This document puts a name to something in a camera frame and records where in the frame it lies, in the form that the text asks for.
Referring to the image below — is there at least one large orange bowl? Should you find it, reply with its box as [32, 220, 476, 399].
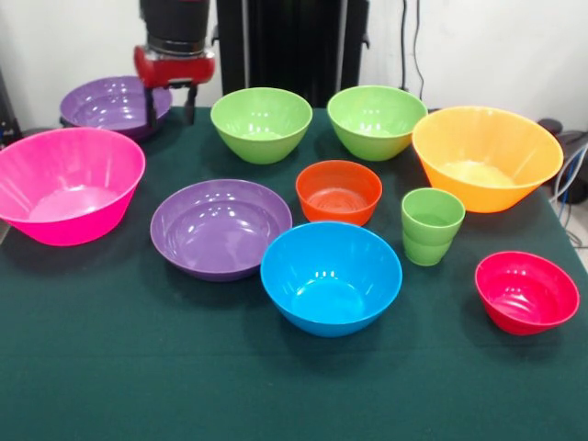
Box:
[411, 106, 565, 214]

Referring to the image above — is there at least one dark green table cloth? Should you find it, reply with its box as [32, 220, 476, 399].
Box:
[0, 106, 588, 441]

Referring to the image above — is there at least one small red-orange bowl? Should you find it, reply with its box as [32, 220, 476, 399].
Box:
[295, 159, 383, 227]

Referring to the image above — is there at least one large pink bowl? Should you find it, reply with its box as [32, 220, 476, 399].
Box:
[0, 127, 147, 248]

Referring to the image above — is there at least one thick black cable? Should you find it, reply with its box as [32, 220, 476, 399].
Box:
[400, 0, 412, 92]

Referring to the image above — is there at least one thin black cable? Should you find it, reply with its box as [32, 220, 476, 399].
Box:
[413, 0, 426, 101]

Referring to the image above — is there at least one green cup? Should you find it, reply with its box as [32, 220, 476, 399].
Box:
[401, 187, 467, 267]

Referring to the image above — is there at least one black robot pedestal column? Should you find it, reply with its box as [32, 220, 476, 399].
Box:
[210, 0, 371, 109]

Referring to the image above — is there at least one tangle of cables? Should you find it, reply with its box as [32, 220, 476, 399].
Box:
[548, 141, 588, 249]

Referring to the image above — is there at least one small crimson bowl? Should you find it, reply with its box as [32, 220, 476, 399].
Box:
[474, 250, 582, 337]

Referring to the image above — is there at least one purple bowl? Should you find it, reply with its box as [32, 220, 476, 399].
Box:
[150, 178, 294, 283]
[59, 75, 174, 142]

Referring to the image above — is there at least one green bowl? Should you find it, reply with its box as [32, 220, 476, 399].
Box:
[326, 85, 429, 163]
[210, 86, 314, 165]

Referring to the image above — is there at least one blue bowl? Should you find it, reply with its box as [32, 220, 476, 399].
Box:
[259, 220, 404, 339]

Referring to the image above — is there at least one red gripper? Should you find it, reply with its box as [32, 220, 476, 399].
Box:
[133, 44, 217, 130]

